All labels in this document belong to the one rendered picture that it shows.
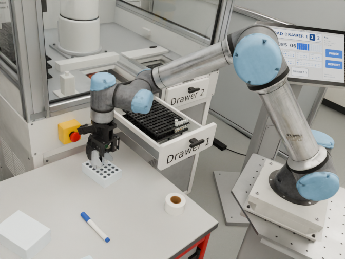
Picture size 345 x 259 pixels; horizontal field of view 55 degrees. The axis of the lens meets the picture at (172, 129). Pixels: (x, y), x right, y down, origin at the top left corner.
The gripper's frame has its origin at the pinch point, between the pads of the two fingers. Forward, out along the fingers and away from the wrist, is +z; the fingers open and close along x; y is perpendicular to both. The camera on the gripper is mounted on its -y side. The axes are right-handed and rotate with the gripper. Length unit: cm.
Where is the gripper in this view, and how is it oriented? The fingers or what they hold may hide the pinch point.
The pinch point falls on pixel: (97, 163)
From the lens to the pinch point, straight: 125.0
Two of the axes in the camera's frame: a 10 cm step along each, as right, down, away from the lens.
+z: -1.3, 8.3, 5.3
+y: 7.7, 4.2, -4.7
